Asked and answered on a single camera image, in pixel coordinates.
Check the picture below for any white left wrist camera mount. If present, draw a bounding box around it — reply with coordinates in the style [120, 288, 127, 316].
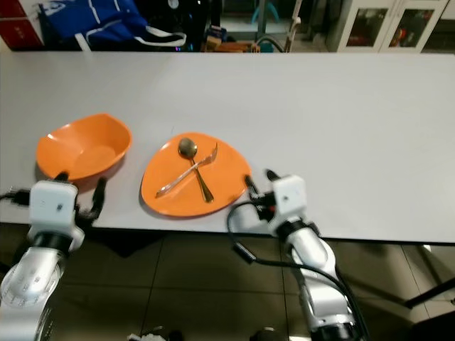
[30, 179, 87, 234]

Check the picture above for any orange plastic bowl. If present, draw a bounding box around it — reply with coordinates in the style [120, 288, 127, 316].
[36, 112, 133, 182]

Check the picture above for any orange plastic plate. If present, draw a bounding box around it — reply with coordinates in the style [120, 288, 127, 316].
[140, 131, 252, 219]

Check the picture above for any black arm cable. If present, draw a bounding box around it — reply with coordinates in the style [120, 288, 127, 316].
[226, 199, 370, 341]
[0, 186, 36, 207]

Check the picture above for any golden metal spoon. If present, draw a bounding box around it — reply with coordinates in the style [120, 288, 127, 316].
[177, 136, 215, 203]

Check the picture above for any blue fabric bag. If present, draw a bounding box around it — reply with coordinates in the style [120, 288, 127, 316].
[37, 0, 151, 52]

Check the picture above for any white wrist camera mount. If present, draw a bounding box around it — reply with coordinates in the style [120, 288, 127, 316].
[269, 173, 309, 222]
[30, 179, 87, 234]

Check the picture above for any golden metal fork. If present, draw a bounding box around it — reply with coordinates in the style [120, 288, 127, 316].
[156, 142, 219, 197]

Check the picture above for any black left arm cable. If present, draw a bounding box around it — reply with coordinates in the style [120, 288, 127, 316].
[0, 186, 36, 207]

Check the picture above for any red cardboard box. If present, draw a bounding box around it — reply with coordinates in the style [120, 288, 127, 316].
[0, 0, 45, 52]

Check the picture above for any black appliance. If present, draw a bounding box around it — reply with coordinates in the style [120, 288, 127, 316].
[134, 0, 218, 53]

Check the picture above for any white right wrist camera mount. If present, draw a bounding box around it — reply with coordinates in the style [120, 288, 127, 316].
[269, 173, 309, 222]

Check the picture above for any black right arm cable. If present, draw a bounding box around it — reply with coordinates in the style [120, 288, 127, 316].
[226, 199, 370, 341]

